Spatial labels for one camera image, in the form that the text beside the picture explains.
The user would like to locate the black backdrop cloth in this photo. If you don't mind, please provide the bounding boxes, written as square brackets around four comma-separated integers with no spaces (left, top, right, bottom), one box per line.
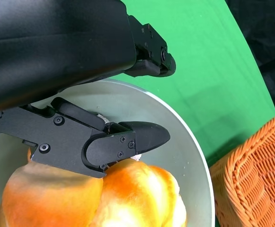
[224,0,275,116]

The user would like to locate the orange wicker basket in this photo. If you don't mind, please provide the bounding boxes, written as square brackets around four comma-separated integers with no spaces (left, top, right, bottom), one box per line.
[209,114,275,227]

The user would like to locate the grey metal bowl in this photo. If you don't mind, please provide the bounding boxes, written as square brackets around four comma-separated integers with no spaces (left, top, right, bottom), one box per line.
[0,79,215,227]

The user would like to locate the green tablecloth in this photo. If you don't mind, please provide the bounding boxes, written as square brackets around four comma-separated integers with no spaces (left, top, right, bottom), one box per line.
[108,0,275,227]

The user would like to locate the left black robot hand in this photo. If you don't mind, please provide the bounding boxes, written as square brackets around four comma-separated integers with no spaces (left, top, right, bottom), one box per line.
[0,0,177,178]

